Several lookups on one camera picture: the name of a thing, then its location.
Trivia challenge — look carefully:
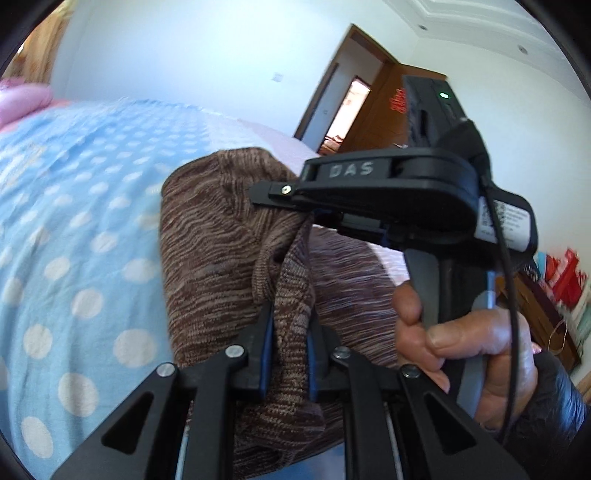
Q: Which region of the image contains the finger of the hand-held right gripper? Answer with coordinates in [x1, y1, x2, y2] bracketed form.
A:
[249, 150, 407, 216]
[314, 205, 408, 250]

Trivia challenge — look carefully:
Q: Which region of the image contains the red white bag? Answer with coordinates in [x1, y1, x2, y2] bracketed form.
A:
[536, 248, 591, 326]

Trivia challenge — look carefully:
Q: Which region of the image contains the person's right forearm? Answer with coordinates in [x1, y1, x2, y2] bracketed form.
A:
[501, 351, 589, 480]

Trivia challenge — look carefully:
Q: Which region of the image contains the black cable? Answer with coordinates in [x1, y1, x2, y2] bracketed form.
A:
[478, 152, 515, 435]

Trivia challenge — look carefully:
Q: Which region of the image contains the brown knit sweater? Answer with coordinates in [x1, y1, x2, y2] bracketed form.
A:
[159, 147, 402, 480]

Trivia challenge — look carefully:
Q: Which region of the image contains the brown wooden door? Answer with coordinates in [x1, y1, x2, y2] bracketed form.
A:
[356, 61, 448, 152]

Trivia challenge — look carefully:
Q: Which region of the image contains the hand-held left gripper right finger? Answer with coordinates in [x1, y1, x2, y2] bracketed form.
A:
[305, 322, 529, 480]

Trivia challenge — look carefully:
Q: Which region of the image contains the person's right hand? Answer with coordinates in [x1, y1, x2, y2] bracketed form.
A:
[392, 281, 539, 432]

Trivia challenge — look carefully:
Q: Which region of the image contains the yellow patterned curtain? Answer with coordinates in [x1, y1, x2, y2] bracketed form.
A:
[18, 0, 77, 88]

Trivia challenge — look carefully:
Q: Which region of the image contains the brown wooden cabinet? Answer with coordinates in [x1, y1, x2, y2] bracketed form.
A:
[512, 265, 583, 372]

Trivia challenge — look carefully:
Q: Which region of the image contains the folded pink blanket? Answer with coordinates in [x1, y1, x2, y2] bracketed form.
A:
[0, 78, 54, 131]

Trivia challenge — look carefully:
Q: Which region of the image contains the blue polka dot blanket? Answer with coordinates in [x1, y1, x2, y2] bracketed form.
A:
[0, 97, 352, 474]

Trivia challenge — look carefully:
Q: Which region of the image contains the brown door frame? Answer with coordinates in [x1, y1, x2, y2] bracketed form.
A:
[293, 24, 399, 155]

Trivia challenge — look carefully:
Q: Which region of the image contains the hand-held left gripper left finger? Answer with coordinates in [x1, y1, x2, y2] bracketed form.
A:
[51, 302, 275, 480]

